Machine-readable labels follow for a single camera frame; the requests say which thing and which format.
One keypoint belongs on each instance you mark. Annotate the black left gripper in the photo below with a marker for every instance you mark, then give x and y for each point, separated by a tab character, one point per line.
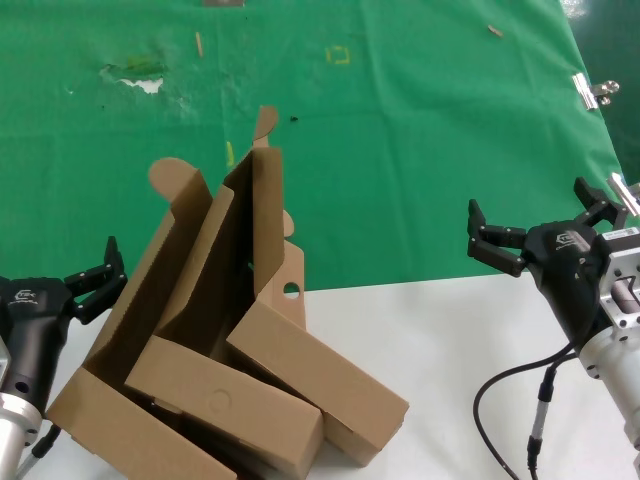
35	320

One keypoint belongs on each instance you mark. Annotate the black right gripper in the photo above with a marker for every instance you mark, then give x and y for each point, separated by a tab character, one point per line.
565	270

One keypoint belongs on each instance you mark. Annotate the cardboard box with hole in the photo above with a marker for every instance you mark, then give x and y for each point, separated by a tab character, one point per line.
325	370

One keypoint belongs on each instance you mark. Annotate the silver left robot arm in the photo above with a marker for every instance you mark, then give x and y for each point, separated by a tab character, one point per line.
15	430

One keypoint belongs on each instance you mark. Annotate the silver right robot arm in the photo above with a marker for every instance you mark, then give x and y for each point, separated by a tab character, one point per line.
615	380

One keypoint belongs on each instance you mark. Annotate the large open cardboard box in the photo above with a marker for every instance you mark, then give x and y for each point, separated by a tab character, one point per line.
100	420

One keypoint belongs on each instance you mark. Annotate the green table cloth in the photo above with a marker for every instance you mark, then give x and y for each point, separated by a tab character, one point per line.
400	150

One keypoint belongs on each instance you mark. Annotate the small wood chip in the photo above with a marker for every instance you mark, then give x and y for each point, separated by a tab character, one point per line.
495	31

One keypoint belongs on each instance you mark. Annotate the small wooden stick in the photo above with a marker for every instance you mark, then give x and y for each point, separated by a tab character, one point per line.
199	45

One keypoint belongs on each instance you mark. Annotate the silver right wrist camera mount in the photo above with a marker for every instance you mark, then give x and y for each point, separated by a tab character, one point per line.
620	270

